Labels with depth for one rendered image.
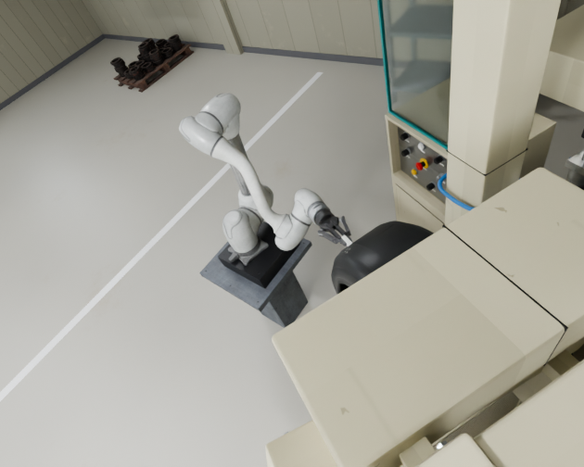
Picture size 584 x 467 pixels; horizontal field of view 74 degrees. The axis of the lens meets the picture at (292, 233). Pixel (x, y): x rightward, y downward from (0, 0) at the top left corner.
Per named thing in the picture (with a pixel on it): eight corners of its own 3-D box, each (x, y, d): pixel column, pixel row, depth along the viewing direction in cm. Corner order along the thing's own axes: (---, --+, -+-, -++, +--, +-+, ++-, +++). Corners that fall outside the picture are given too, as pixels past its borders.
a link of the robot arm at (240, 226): (226, 249, 218) (210, 224, 202) (242, 226, 227) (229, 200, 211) (249, 256, 211) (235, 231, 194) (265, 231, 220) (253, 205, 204)
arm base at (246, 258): (222, 255, 224) (219, 249, 220) (250, 231, 231) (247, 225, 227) (240, 271, 213) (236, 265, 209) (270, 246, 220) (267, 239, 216)
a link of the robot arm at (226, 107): (240, 223, 226) (258, 197, 237) (264, 230, 219) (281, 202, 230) (187, 110, 167) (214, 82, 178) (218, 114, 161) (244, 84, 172)
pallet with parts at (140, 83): (195, 51, 617) (184, 26, 587) (143, 93, 573) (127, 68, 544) (167, 48, 658) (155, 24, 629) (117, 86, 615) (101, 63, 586)
